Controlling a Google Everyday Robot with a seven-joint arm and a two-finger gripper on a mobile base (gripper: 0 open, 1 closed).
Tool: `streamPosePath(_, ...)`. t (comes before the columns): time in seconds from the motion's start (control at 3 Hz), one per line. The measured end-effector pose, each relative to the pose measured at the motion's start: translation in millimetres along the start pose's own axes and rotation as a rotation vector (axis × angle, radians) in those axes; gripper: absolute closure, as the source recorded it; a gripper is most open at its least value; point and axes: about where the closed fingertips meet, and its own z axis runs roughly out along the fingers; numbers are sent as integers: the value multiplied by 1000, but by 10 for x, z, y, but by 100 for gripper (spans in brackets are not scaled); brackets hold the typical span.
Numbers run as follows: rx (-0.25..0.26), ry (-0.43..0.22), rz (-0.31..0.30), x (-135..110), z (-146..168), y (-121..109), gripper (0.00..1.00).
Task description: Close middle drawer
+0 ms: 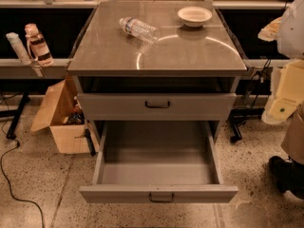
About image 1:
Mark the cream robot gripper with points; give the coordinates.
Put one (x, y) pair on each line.
(293, 32)

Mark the grey drawer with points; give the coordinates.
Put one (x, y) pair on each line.
(157, 162)
(156, 107)

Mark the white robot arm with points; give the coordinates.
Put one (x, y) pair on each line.
(287, 31)

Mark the tan robot base cover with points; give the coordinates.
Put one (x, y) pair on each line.
(293, 143)

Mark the grey drawer cabinet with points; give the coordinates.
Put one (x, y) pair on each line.
(183, 60)

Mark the grey top drawer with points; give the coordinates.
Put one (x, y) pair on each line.
(156, 107)

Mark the white bowl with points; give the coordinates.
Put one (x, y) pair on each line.
(194, 17)

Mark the black table leg right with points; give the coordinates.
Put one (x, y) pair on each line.
(239, 117)

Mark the black table leg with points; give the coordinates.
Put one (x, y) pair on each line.
(16, 114)
(239, 117)

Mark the clear plastic water bottle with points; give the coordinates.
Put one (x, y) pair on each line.
(139, 29)

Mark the cardboard box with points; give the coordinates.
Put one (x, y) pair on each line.
(57, 105)

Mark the pink brown striped bottle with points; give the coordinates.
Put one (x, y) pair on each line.
(37, 46)

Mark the white cylindrical bottle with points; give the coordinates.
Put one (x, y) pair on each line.
(19, 48)

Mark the black table leg left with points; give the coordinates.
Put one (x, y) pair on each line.
(16, 114)

